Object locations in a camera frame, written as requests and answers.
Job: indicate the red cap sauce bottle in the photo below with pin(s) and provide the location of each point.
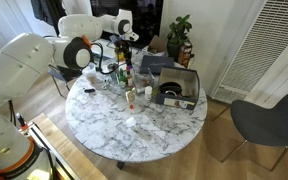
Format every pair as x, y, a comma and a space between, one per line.
129, 77

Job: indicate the white pill bottle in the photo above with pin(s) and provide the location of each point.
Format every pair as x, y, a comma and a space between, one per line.
148, 92

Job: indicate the potted green plant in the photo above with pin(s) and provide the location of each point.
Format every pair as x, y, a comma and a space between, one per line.
178, 35

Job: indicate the dark box lid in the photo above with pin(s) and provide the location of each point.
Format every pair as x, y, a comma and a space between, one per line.
154, 64

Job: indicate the green glass bottle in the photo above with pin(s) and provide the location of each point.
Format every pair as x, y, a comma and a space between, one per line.
122, 78

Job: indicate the black television screen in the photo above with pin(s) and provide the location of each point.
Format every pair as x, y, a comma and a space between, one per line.
146, 15

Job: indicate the small black car key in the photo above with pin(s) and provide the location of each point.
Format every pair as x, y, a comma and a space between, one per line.
91, 90

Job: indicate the yellow lid jar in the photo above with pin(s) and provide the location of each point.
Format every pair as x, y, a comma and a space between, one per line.
120, 56

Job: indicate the open dark cardboard box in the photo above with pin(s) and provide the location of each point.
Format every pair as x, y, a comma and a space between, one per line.
178, 87

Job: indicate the clear plastic container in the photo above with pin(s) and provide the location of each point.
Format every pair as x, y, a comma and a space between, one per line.
90, 73

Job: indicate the white wall vent grille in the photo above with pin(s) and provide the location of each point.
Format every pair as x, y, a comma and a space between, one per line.
253, 53

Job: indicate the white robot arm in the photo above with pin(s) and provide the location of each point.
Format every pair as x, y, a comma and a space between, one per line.
23, 60

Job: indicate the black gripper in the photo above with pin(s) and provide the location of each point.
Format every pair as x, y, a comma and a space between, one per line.
124, 46

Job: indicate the dark grey chair left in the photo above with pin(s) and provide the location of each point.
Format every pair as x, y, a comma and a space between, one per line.
64, 74

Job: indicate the dark grey chair right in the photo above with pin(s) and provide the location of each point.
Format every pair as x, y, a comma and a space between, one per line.
259, 125

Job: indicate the wooden bench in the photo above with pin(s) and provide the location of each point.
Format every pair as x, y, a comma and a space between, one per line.
81, 168

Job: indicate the dark grey chair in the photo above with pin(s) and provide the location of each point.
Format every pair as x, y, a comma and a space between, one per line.
259, 125
64, 74

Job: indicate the round marble table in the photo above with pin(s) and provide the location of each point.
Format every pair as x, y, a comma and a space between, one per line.
97, 120

